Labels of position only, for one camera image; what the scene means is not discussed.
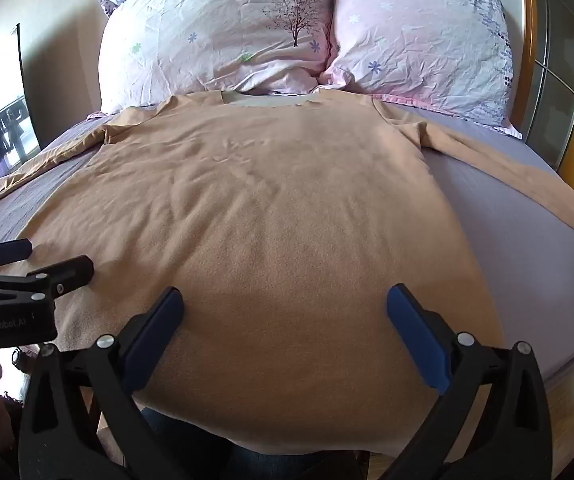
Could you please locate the beige long-sleeve shirt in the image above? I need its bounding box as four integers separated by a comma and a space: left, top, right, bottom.
0, 89, 574, 456

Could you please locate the window with purple curtain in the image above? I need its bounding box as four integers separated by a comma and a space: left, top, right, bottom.
0, 24, 42, 195

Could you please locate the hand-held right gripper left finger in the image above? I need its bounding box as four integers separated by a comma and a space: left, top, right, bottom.
18, 287, 186, 480

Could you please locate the pink tree-print pillow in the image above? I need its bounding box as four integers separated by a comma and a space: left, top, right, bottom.
98, 0, 335, 115

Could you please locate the bed with lilac sheet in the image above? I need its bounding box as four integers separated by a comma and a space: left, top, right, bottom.
0, 108, 574, 383

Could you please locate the pink floral pillow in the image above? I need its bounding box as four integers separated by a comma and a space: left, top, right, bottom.
318, 0, 523, 140

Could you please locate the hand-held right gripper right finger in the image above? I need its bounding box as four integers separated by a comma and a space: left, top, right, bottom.
382, 283, 554, 480

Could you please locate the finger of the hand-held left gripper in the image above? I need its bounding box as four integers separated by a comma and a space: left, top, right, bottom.
0, 239, 34, 275
26, 255, 96, 306

